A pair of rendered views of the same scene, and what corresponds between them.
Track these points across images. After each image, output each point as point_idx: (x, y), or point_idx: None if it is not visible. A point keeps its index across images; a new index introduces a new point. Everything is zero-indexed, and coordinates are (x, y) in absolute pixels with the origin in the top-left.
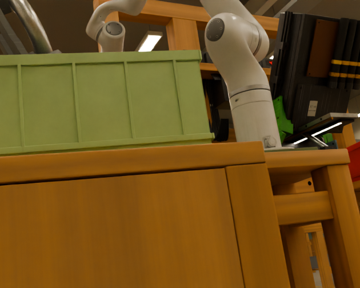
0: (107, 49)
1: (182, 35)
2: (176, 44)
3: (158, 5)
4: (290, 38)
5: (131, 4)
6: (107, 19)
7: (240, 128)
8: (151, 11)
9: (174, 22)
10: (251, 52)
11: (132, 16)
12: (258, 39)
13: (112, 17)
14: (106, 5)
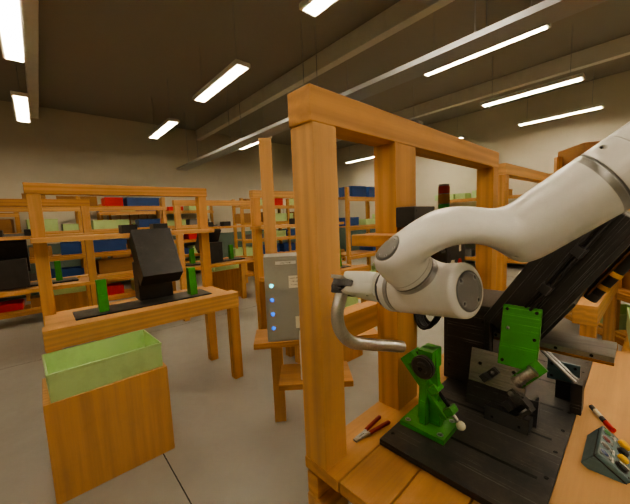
0: (417, 312)
1: (401, 173)
2: (395, 189)
3: (382, 119)
4: (593, 244)
5: (547, 251)
6: (321, 145)
7: None
8: (374, 129)
9: (396, 150)
10: None
11: (345, 135)
12: None
13: (329, 141)
14: (477, 236)
